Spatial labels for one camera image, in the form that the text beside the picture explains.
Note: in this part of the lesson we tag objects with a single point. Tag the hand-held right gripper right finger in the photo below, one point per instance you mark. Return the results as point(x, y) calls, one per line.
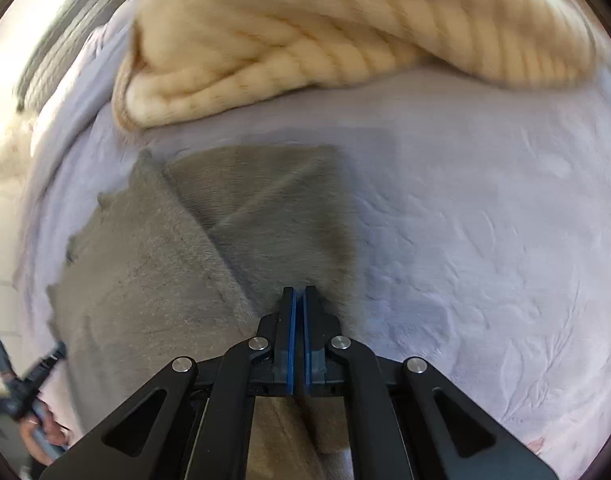
point(308, 342)

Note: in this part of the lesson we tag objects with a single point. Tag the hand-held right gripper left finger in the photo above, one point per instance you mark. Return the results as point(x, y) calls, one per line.
point(290, 342)

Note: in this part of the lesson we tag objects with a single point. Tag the grey knit sweater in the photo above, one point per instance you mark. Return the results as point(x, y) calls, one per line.
point(185, 260)

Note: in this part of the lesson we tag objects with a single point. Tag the person's left hand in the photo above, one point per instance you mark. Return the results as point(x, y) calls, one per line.
point(42, 432)

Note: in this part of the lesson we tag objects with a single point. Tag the lavender embossed bedspread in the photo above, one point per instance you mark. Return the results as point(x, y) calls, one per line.
point(460, 240)

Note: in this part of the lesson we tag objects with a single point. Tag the cream striped fluffy blanket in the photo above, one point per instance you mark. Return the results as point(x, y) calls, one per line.
point(335, 30)

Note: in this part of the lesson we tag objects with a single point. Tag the grey quilted pillow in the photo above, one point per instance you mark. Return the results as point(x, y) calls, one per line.
point(55, 45)

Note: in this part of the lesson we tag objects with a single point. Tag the grey duvet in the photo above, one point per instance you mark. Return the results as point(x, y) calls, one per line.
point(92, 45)

